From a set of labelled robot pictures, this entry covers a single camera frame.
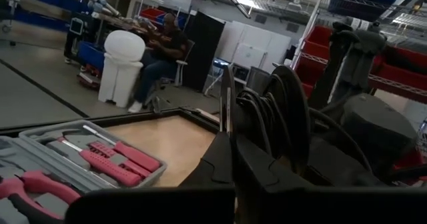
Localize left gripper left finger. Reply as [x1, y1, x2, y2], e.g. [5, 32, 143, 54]
[65, 132, 236, 224]

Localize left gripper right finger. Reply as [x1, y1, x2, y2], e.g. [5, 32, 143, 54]
[233, 135, 427, 224]

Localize black cord spool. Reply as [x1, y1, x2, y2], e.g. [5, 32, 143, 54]
[219, 65, 313, 177]

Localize thin black cord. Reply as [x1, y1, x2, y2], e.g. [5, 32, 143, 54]
[235, 87, 373, 175]

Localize red shelf bin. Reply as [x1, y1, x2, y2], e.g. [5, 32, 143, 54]
[293, 25, 336, 100]
[368, 45, 427, 101]

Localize grey plastic tool case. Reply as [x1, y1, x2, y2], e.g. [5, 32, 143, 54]
[0, 119, 168, 224]

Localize white trash can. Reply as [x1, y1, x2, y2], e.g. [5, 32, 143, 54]
[97, 29, 147, 109]

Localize office chair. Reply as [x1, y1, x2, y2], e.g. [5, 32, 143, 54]
[159, 39, 196, 88]

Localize white cabinet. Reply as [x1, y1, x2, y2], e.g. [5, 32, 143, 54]
[215, 19, 293, 85]

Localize person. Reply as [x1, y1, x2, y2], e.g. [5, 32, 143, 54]
[127, 12, 189, 114]

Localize blue bin on cart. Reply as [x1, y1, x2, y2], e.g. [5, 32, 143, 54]
[77, 40, 107, 72]

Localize black partition panel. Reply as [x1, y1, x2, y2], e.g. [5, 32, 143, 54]
[182, 10, 227, 92]

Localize wooden workbench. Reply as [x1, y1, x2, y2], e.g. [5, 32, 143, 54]
[89, 12, 157, 30]

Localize red storage bin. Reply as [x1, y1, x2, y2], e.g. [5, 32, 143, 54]
[139, 7, 167, 22]

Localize white tablet device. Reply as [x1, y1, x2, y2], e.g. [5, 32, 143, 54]
[69, 17, 85, 37]

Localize red handled screwdriver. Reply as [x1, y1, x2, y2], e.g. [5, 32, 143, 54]
[81, 124, 162, 173]
[56, 136, 143, 188]

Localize short red tool handle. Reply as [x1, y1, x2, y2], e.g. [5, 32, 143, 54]
[87, 140, 151, 180]

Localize red handled pliers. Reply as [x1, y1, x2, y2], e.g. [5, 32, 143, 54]
[0, 169, 82, 222]

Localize wire shelf rack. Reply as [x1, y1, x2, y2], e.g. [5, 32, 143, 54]
[289, 0, 427, 105]

